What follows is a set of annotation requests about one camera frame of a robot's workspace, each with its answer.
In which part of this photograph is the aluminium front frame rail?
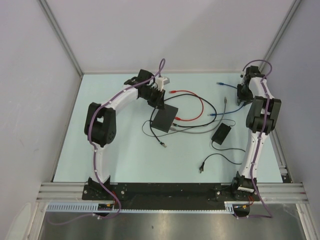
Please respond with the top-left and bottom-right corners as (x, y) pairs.
(36, 182), (309, 204)

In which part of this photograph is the black power adapter cord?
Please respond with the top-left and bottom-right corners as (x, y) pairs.
(198, 119), (247, 174)

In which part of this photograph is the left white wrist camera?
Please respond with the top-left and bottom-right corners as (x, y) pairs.
(155, 76), (170, 91)

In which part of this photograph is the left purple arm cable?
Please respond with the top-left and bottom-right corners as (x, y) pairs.
(46, 58), (166, 225)

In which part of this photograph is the grey ethernet cable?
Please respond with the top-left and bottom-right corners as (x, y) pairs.
(171, 96), (230, 136)

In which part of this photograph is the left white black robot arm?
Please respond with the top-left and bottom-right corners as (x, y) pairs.
(84, 69), (170, 200)

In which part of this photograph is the black power adapter brick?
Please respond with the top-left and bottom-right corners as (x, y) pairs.
(211, 123), (232, 145)

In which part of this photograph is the thin black switch cable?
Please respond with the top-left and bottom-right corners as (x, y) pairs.
(141, 111), (169, 149)

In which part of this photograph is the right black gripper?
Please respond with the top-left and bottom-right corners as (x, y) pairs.
(237, 83), (254, 106)

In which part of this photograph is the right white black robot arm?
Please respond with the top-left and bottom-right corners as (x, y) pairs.
(230, 65), (282, 201)

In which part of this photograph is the black network switch box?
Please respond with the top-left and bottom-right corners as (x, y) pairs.
(151, 104), (179, 133)

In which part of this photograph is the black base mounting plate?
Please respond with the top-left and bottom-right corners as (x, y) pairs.
(82, 182), (261, 211)

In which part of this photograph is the grey slotted cable duct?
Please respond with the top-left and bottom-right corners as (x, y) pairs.
(46, 202), (234, 214)

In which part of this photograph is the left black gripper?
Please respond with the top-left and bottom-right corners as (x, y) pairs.
(140, 86), (166, 111)

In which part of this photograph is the right aluminium side rail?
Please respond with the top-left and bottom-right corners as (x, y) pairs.
(256, 127), (292, 183)

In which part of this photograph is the red ethernet cable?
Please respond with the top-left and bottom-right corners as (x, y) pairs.
(170, 89), (205, 122)

